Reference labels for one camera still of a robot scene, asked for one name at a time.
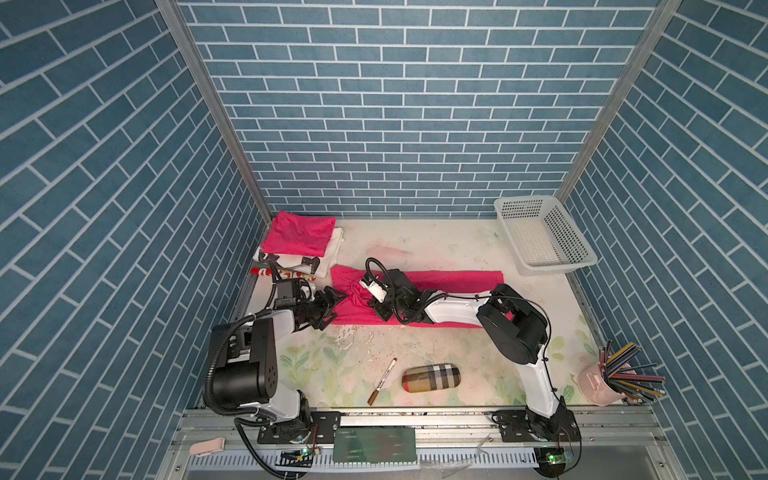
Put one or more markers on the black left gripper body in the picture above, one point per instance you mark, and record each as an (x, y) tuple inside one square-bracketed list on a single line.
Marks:
[(310, 309)]

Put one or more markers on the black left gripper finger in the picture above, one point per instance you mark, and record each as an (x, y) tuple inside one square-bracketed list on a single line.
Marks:
[(325, 318), (333, 296)]

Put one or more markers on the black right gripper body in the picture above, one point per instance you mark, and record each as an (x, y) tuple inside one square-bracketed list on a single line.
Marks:
[(389, 306)]

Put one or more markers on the magenta t shirt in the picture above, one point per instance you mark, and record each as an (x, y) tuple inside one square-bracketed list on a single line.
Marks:
[(292, 234), (355, 309)]

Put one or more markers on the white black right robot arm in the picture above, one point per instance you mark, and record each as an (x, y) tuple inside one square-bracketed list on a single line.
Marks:
[(516, 326)]

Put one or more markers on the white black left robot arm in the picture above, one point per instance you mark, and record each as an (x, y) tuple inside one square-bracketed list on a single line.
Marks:
[(242, 372)]

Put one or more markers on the folded magenta t shirt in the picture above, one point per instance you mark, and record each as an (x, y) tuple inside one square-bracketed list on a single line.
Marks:
[(292, 234)]

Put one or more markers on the plaid beige glasses case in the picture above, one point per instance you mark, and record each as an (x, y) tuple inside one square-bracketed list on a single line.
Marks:
[(431, 378)]

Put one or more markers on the green circuit board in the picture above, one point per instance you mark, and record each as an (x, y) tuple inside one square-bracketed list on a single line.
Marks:
[(375, 445)]

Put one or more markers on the white perforated plastic basket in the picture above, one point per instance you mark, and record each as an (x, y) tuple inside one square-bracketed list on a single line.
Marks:
[(542, 236)]

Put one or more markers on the pink pencil cup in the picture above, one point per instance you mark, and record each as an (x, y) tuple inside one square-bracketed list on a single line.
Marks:
[(594, 388)]

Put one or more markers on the coloured pencils bundle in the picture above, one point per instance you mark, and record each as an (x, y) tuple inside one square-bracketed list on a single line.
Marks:
[(635, 384)]

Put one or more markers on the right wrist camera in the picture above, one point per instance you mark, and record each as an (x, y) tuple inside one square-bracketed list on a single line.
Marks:
[(374, 287)]

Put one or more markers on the brown handled marker pen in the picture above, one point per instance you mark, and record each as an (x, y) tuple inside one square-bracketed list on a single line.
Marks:
[(380, 384)]

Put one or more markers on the aluminium front rail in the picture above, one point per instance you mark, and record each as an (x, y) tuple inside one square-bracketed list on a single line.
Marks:
[(442, 435)]

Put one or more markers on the aluminium left corner post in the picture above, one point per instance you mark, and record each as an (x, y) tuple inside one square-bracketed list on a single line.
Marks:
[(180, 32)]

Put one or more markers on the aluminium corner post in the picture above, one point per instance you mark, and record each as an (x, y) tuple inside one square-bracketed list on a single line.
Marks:
[(656, 25), (180, 32)]

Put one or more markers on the aluminium right corner post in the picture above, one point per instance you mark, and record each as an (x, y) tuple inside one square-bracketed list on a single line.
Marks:
[(656, 25)]

